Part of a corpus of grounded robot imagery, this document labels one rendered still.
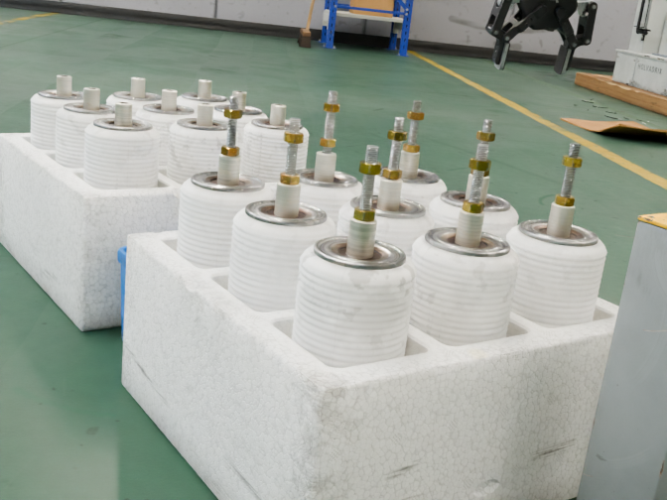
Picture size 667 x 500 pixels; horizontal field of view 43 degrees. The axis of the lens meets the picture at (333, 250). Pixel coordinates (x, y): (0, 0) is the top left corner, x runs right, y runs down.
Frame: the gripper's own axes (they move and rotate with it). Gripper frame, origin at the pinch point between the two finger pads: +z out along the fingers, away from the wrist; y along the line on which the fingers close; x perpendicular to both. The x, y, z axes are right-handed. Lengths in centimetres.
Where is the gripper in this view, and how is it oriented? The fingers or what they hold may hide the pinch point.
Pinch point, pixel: (529, 66)
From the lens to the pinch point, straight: 125.0
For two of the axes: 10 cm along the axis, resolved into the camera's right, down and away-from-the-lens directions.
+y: -9.7, -0.3, -2.5
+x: 2.0, 5.1, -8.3
